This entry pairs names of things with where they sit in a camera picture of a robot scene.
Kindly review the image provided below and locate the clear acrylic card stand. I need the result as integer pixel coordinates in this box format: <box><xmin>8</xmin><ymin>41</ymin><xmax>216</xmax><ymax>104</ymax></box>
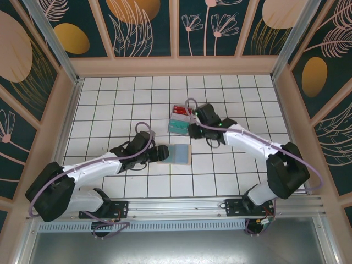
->
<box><xmin>167</xmin><ymin>104</ymin><xmax>194</xmax><ymax>136</ymax></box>

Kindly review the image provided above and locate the beige leather card holder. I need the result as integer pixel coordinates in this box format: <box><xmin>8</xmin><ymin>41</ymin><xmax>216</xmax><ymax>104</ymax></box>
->
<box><xmin>156</xmin><ymin>143</ymin><xmax>193</xmax><ymax>166</ymax></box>

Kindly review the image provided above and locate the white card with red mark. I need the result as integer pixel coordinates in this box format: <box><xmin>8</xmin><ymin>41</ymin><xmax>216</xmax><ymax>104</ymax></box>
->
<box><xmin>170</xmin><ymin>112</ymin><xmax>191</xmax><ymax>123</ymax></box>

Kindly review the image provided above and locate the steel sheet panel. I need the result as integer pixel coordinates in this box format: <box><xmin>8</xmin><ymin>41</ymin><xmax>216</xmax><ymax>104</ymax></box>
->
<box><xmin>16</xmin><ymin>230</ymin><xmax>339</xmax><ymax>264</ymax></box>

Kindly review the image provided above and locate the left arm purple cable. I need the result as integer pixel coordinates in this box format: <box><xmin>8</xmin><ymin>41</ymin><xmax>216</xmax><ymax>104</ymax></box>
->
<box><xmin>29</xmin><ymin>122</ymin><xmax>155</xmax><ymax>240</ymax></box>

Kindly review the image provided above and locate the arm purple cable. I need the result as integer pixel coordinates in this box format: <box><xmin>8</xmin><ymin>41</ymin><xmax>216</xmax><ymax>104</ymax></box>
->
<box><xmin>29</xmin><ymin>122</ymin><xmax>155</xmax><ymax>240</ymax></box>
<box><xmin>186</xmin><ymin>98</ymin><xmax>323</xmax><ymax>237</ymax></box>

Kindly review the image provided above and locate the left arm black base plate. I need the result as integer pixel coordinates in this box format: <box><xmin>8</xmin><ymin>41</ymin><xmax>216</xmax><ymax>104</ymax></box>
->
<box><xmin>79</xmin><ymin>200</ymin><xmax>129</xmax><ymax>220</ymax></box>

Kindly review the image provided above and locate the aluminium mounting rail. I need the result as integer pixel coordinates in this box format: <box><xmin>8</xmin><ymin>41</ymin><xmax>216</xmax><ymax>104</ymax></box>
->
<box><xmin>26</xmin><ymin>195</ymin><xmax>328</xmax><ymax>221</ymax></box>

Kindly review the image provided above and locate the grey slotted cable duct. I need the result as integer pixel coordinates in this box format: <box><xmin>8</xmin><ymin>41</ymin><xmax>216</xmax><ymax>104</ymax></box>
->
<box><xmin>37</xmin><ymin>218</ymin><xmax>247</xmax><ymax>233</ymax></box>

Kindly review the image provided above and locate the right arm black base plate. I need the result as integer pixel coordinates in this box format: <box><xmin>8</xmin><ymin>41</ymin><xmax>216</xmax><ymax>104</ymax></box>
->
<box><xmin>224</xmin><ymin>197</ymin><xmax>276</xmax><ymax>218</ymax></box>

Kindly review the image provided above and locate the aluminium frame post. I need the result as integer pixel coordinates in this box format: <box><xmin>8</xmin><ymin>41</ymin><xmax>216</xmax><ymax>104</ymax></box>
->
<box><xmin>21</xmin><ymin>0</ymin><xmax>84</xmax><ymax>85</ymax></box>
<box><xmin>271</xmin><ymin>0</ymin><xmax>316</xmax><ymax>80</ymax></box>

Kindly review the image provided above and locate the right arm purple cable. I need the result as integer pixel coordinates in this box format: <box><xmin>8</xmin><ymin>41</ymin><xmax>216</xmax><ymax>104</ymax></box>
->
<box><xmin>186</xmin><ymin>98</ymin><xmax>323</xmax><ymax>237</ymax></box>

